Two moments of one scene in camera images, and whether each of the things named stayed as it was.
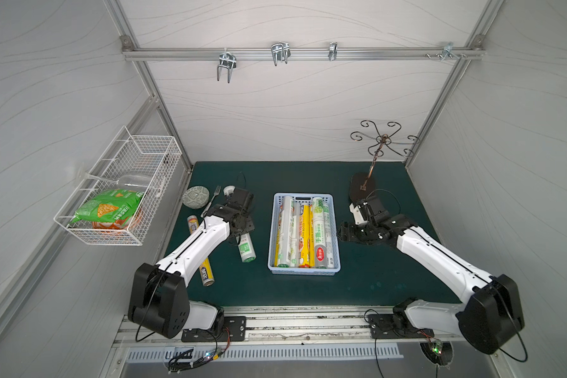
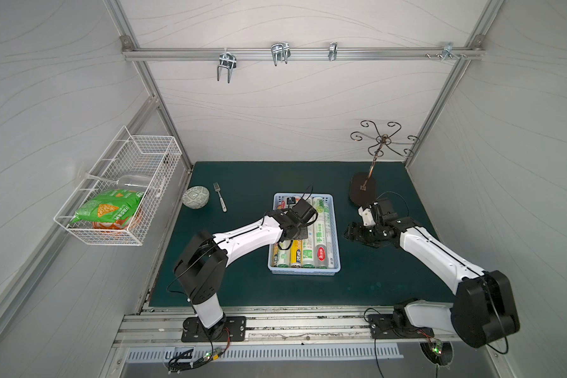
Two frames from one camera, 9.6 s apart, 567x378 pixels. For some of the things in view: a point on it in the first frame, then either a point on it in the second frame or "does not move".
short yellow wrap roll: x=205 y=268 → x=296 y=253
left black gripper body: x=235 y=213 → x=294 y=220
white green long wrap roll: x=328 y=239 does not move
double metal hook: x=228 y=60 does not move
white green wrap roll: x=320 y=232 does not move
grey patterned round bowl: x=195 y=197 does not move
